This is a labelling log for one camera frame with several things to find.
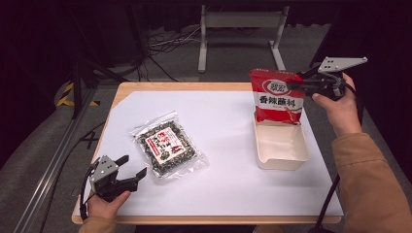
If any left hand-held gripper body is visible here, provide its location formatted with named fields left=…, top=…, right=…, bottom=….
left=87, top=154, right=140, bottom=204

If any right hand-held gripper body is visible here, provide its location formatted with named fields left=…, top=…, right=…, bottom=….
left=303, top=56, right=369, bottom=101

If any red seasoning packet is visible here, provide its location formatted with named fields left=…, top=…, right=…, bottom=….
left=248, top=67, right=306, bottom=126

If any white compartment tray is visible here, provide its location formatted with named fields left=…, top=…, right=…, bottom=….
left=253, top=109, right=311, bottom=172

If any person's left hand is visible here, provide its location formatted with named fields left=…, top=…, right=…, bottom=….
left=86, top=189, right=132, bottom=220

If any person's right hand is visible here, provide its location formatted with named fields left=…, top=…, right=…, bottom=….
left=311, top=72, right=364, bottom=138

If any clear dried vegetable packet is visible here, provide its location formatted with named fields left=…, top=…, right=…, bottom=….
left=129, top=110, right=210, bottom=180

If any white table mat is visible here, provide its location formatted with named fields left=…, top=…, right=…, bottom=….
left=72, top=89, right=345, bottom=217

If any yellow black hazard tape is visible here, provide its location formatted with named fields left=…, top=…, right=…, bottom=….
left=55, top=82, right=101, bottom=108

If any white metal stand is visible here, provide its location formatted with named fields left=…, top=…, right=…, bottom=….
left=196, top=4, right=292, bottom=74

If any left hand-held gripper cable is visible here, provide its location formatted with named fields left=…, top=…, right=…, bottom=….
left=79, top=157, right=101, bottom=223

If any hand-held gripper cable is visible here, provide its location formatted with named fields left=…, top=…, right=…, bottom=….
left=79, top=157, right=101, bottom=223
left=307, top=77, right=365, bottom=233

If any black floor cable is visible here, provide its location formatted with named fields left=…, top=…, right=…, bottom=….
left=38, top=120, right=107, bottom=233

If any right hand-held gripper cable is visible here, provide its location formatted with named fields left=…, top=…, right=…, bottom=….
left=307, top=77, right=365, bottom=233

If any bundle of floor cables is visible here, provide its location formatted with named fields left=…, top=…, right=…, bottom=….
left=146, top=25, right=202, bottom=54

